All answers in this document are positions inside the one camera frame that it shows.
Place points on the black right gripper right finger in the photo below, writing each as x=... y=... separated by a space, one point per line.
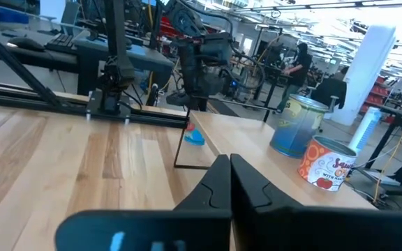
x=274 y=226

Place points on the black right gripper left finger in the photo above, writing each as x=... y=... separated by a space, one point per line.
x=187 y=226

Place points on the orange white pasta can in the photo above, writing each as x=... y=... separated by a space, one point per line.
x=326 y=164

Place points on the tall tomatoes can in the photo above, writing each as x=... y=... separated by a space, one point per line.
x=194 y=136

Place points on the blue yellow label can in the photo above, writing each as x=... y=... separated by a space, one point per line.
x=297 y=127

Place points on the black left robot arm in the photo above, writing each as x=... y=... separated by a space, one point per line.
x=201 y=59

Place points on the white tower fan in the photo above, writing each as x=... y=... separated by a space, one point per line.
x=364 y=129

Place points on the black office chair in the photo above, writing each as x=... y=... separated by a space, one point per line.
x=328 y=91

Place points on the person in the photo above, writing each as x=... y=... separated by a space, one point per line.
x=297 y=73

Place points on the white pillar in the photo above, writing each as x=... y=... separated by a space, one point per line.
x=361 y=73

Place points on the blue grey desk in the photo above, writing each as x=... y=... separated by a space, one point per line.
x=141 y=55

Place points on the black stand base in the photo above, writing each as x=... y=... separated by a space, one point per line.
x=117 y=52

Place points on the black keyboard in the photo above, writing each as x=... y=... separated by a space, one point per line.
x=60 y=42

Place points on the black computer mouse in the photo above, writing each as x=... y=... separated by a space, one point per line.
x=26 y=43

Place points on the black table edge rail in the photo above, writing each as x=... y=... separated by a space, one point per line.
x=30 y=96

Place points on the black diagonal frame strut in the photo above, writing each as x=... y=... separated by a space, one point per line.
x=12 y=64

